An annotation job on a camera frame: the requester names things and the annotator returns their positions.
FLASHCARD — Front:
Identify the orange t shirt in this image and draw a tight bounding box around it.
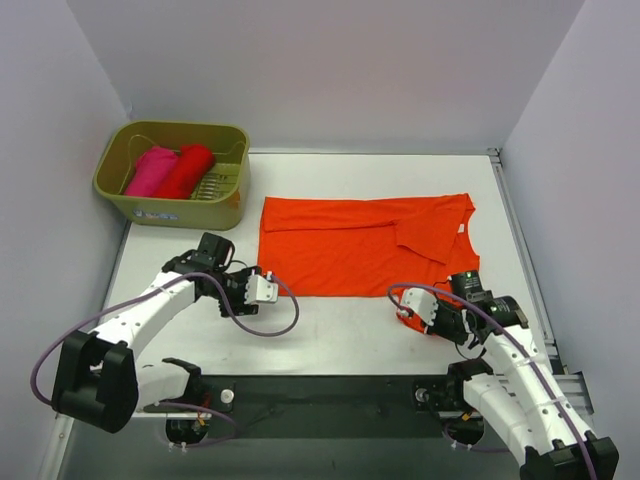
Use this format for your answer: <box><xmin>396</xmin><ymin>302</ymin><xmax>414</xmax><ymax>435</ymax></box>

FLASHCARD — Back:
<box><xmin>256</xmin><ymin>192</ymin><xmax>482</xmax><ymax>334</ymax></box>

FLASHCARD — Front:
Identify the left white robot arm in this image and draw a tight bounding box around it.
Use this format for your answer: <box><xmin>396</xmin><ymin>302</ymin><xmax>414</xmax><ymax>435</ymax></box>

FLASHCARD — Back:
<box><xmin>51</xmin><ymin>233</ymin><xmax>278</xmax><ymax>433</ymax></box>

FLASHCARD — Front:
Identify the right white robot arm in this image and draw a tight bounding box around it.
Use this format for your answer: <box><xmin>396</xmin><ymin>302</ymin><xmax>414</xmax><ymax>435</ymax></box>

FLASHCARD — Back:
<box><xmin>427</xmin><ymin>271</ymin><xmax>619</xmax><ymax>479</ymax></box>

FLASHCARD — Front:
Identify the olive green plastic basket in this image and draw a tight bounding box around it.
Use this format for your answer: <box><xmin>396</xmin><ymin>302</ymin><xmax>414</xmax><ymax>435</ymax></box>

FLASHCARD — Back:
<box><xmin>93</xmin><ymin>120</ymin><xmax>250</xmax><ymax>231</ymax></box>

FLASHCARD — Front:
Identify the rolled red t shirt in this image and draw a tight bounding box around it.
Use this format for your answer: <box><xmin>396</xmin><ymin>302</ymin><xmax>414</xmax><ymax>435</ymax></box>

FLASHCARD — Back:
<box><xmin>153</xmin><ymin>144</ymin><xmax>215</xmax><ymax>200</ymax></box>

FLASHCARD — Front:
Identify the rolled pink t shirt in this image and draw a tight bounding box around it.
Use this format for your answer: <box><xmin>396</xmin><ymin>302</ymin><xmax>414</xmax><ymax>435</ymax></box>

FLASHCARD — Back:
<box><xmin>124</xmin><ymin>146</ymin><xmax>178</xmax><ymax>197</ymax></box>

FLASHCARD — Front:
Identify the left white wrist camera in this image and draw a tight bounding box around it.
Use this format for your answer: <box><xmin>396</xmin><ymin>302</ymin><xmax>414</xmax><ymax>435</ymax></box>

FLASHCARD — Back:
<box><xmin>244</xmin><ymin>274</ymin><xmax>279</xmax><ymax>305</ymax></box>

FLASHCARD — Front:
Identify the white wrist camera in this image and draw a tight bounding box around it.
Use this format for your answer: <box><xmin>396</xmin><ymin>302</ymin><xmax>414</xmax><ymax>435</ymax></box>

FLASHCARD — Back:
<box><xmin>396</xmin><ymin>287</ymin><xmax>438</xmax><ymax>334</ymax></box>
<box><xmin>244</xmin><ymin>274</ymin><xmax>279</xmax><ymax>305</ymax></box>

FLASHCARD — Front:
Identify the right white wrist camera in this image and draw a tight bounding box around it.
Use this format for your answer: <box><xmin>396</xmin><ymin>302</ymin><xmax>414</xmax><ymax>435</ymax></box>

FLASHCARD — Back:
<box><xmin>396</xmin><ymin>287</ymin><xmax>438</xmax><ymax>334</ymax></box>

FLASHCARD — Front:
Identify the aluminium front rail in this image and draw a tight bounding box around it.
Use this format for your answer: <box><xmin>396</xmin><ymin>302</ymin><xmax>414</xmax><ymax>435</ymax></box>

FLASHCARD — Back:
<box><xmin>52</xmin><ymin>372</ymin><xmax>594</xmax><ymax>436</ymax></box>

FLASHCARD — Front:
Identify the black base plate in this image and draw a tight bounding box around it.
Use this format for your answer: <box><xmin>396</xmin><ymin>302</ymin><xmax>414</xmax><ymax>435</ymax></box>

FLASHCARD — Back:
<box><xmin>143</xmin><ymin>374</ymin><xmax>504</xmax><ymax>441</ymax></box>

